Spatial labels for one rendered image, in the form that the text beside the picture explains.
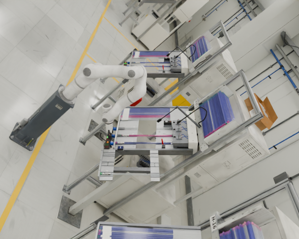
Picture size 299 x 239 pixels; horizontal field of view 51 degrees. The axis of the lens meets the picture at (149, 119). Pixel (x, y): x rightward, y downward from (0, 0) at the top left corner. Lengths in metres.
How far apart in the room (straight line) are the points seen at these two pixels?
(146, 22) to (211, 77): 3.42
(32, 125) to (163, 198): 1.46
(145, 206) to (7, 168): 1.39
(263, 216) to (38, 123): 2.04
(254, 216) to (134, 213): 1.66
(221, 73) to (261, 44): 1.99
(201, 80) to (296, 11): 2.40
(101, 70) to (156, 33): 4.76
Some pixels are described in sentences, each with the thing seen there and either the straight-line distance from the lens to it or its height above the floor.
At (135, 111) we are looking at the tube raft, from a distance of 3.29.
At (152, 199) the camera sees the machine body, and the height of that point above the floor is 0.52.
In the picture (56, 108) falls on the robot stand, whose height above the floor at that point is 0.58.
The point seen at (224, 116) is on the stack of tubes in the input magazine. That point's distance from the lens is 2.79.
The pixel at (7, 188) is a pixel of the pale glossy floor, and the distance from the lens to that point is 2.96.
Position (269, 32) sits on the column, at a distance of 5.90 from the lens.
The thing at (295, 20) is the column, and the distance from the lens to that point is 5.96.
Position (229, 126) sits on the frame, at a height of 1.64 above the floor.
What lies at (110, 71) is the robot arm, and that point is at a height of 1.21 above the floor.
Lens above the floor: 2.32
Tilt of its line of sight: 26 degrees down
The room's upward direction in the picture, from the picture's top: 53 degrees clockwise
